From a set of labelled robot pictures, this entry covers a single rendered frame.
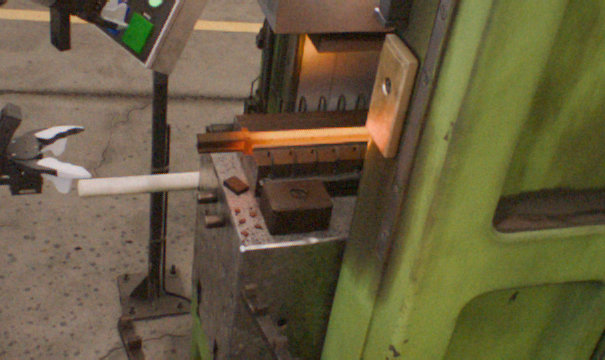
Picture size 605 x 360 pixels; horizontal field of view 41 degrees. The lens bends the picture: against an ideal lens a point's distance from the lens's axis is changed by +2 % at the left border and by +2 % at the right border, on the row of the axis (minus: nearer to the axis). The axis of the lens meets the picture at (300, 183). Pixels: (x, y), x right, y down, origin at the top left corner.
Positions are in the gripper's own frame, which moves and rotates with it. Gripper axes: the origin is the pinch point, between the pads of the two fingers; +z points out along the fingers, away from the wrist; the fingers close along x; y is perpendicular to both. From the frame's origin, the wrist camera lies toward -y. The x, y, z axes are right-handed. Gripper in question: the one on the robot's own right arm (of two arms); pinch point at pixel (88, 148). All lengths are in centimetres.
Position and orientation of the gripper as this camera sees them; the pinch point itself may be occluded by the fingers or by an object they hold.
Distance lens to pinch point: 152.8
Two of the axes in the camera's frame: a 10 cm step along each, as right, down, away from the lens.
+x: 2.9, 6.0, -7.4
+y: -1.3, 7.9, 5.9
